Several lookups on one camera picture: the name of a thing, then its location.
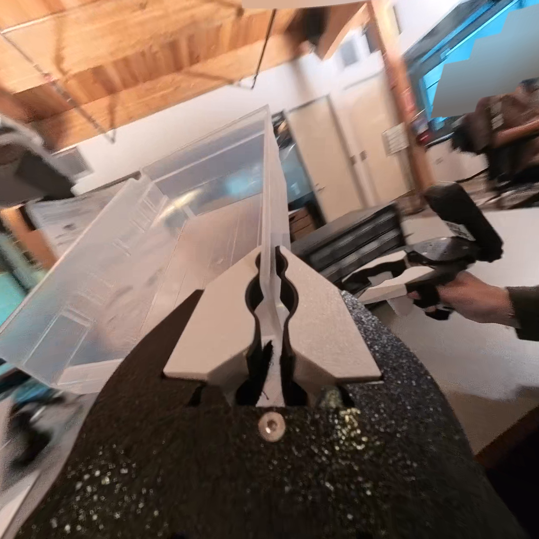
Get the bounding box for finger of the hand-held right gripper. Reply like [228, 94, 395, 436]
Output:
[341, 250, 411, 296]
[358, 281, 422, 317]

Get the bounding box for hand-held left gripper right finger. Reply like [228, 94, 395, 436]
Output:
[275, 245, 384, 408]

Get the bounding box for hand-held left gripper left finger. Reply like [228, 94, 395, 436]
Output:
[163, 246, 273, 407]

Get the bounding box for black drawer cabinet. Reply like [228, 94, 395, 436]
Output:
[290, 204, 408, 285]

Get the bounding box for large clear plastic bin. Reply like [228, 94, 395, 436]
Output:
[0, 104, 292, 407]

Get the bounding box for person's right hand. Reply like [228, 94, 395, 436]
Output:
[410, 271, 518, 326]

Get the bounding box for stacked cardboard boxes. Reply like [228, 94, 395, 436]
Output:
[290, 207, 326, 240]

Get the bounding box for pole sign stand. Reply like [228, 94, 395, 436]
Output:
[381, 125, 411, 157]

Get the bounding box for white double door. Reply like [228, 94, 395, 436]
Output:
[286, 80, 415, 213]

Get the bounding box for wooden pillar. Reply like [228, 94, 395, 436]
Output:
[370, 0, 428, 192]

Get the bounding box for printed instruction sheet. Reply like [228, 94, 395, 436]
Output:
[27, 198, 112, 262]

